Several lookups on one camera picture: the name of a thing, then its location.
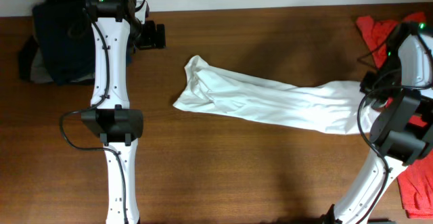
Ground white robot print t-shirt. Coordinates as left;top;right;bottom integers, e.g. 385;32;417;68
173;55;380;135

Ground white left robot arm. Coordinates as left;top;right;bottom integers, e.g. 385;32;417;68
81;0;166;223

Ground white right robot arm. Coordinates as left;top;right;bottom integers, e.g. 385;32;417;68
319;22;432;224

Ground folded navy blue garment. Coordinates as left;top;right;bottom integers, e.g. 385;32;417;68
32;0;99;85

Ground red t-shirt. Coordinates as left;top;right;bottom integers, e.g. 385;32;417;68
356;16;432;219

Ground folded grey garment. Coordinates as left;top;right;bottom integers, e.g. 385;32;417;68
30;49;95;85

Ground folded black garment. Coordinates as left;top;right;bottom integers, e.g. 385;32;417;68
18;36;39;81

